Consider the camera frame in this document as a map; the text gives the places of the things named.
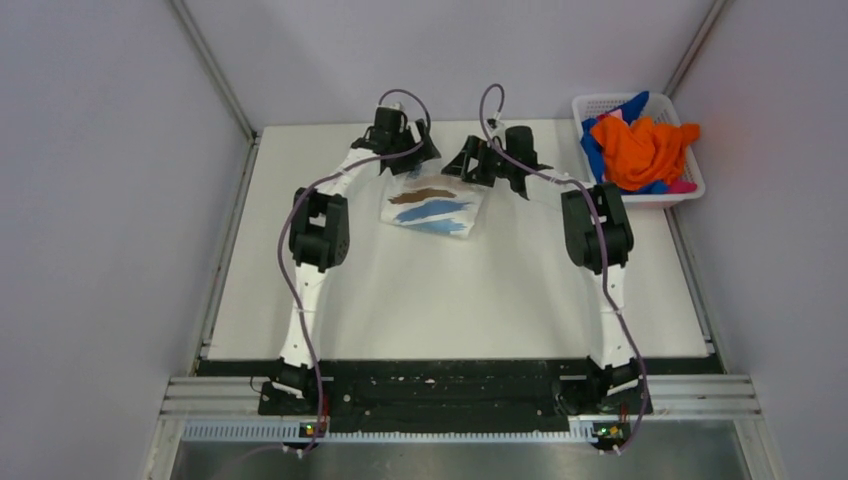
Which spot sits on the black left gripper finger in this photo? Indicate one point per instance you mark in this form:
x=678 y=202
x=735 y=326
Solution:
x=428 y=150
x=401 y=165

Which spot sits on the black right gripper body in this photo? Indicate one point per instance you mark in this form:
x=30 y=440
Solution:
x=492 y=164

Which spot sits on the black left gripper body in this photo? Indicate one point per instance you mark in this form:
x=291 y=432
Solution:
x=402 y=139

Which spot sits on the white t shirt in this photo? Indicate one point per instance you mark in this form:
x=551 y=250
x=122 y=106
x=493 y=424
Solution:
x=428 y=201

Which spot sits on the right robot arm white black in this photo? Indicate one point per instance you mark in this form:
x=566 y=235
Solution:
x=598 y=240

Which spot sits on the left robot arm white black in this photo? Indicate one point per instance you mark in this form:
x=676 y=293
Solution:
x=316 y=233

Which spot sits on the white plastic laundry basket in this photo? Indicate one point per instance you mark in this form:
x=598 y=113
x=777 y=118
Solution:
x=660 y=109

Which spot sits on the orange t shirt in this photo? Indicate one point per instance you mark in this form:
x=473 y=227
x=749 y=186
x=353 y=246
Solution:
x=644 y=157

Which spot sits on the blue t shirt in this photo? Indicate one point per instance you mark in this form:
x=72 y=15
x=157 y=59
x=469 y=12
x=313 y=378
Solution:
x=591 y=109

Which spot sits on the pink garment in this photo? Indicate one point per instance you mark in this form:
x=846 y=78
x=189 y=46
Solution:
x=681 y=187

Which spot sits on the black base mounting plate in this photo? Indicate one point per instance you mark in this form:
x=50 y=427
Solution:
x=437 y=396

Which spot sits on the grey aluminium corner post left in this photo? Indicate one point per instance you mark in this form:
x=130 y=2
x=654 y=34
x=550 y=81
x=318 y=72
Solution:
x=211 y=68

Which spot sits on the grey aluminium corner post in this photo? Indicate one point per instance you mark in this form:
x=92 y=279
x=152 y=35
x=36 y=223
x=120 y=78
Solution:
x=712 y=18
x=211 y=68

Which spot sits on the grey aluminium corner post right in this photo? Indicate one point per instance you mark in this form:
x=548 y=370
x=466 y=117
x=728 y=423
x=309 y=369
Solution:
x=712 y=18

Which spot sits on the aluminium rail frame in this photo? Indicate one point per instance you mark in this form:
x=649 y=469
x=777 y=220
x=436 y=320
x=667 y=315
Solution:
x=674 y=397

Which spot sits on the grey slotted cable duct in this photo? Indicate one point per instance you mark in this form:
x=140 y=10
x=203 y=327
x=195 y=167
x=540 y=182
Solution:
x=301 y=433

